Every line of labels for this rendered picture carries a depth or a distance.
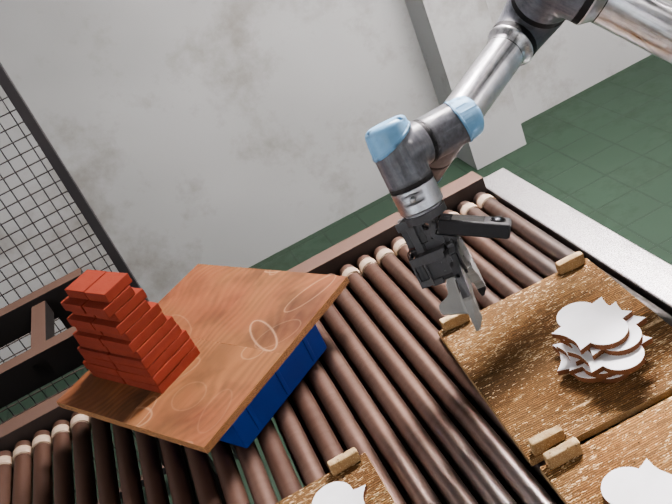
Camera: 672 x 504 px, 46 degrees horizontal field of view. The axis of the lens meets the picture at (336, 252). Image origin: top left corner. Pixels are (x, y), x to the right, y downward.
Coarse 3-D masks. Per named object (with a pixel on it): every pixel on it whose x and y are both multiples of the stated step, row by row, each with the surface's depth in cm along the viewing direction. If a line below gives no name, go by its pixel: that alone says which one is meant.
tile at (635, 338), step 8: (616, 304) 139; (632, 320) 135; (640, 320) 134; (632, 328) 133; (632, 336) 131; (640, 336) 131; (624, 344) 131; (632, 344) 130; (640, 344) 131; (592, 352) 132; (600, 352) 132; (608, 352) 131; (616, 352) 130; (624, 352) 130
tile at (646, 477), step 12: (624, 468) 118; (636, 468) 118; (648, 468) 117; (612, 480) 117; (624, 480) 117; (636, 480) 116; (648, 480) 115; (660, 480) 114; (612, 492) 116; (624, 492) 115; (636, 492) 114; (648, 492) 114; (660, 492) 113
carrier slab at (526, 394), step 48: (528, 288) 164; (576, 288) 158; (624, 288) 153; (480, 336) 157; (528, 336) 152; (480, 384) 146; (528, 384) 141; (576, 384) 137; (624, 384) 133; (528, 432) 132; (576, 432) 129
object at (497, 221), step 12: (444, 216) 127; (456, 216) 127; (468, 216) 128; (480, 216) 128; (444, 228) 126; (456, 228) 125; (468, 228) 125; (480, 228) 124; (492, 228) 124; (504, 228) 123
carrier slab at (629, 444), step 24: (648, 408) 127; (624, 432) 125; (648, 432) 123; (576, 456) 125; (600, 456) 123; (624, 456) 122; (648, 456) 120; (552, 480) 123; (576, 480) 121; (600, 480) 120
